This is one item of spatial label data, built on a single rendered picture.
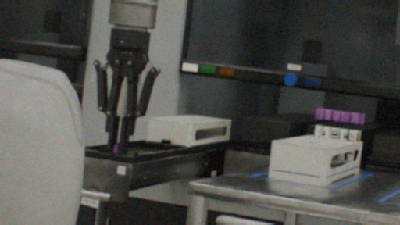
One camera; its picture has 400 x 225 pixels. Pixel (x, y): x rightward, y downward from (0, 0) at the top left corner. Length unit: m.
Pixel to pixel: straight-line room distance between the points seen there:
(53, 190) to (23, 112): 0.10
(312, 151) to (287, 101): 1.25
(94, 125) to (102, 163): 0.67
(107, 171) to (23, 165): 0.55
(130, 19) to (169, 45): 0.52
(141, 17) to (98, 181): 0.32
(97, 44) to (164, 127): 0.41
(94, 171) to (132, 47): 0.25
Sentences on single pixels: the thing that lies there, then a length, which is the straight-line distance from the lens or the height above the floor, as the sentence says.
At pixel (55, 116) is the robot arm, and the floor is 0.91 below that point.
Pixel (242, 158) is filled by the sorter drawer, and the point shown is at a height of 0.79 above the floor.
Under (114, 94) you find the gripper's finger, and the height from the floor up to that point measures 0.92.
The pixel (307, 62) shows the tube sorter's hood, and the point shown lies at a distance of 2.24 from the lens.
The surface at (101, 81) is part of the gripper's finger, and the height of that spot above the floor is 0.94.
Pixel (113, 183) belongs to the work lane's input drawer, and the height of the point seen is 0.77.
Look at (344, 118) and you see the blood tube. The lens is 1.89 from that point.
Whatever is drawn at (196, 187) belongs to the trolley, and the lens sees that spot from 1.48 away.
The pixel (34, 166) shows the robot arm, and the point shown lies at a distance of 1.23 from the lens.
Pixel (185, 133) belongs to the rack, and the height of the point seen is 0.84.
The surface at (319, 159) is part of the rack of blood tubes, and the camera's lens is 1.64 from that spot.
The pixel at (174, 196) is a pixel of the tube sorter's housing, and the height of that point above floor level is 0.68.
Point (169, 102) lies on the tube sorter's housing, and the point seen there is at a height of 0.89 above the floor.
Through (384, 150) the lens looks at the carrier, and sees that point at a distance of 2.21.
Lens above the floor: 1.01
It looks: 3 degrees down
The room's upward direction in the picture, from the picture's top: 7 degrees clockwise
